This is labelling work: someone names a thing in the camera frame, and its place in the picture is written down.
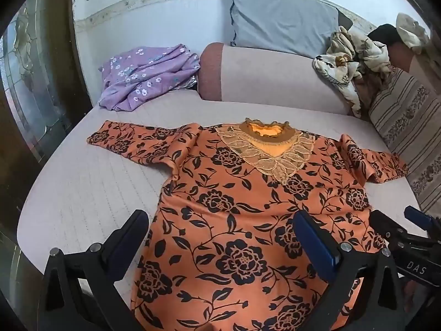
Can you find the wooden door with glass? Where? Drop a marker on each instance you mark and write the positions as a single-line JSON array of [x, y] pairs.
[[31, 76]]

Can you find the grey pillow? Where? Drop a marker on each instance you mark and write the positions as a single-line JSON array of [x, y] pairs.
[[282, 17]]

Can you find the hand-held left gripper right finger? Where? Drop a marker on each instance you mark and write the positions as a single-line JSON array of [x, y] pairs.
[[312, 244]]

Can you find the orange black floral shirt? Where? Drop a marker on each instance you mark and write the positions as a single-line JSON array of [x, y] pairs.
[[241, 220]]

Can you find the cream floral crumpled cloth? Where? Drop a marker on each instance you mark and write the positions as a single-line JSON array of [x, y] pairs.
[[358, 58]]

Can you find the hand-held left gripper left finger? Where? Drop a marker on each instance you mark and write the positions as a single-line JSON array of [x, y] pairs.
[[137, 228]]

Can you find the striped floral cushion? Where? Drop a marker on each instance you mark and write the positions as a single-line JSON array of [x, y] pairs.
[[406, 117]]

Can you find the black cloth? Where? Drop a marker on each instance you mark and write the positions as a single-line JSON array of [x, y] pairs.
[[384, 34]]

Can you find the pink bolster cushion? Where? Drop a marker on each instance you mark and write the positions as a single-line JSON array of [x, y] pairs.
[[268, 76]]

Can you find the purple floral cloth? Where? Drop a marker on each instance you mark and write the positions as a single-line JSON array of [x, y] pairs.
[[148, 76]]

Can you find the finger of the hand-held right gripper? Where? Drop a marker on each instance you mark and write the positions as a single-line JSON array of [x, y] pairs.
[[384, 227], [417, 215]]

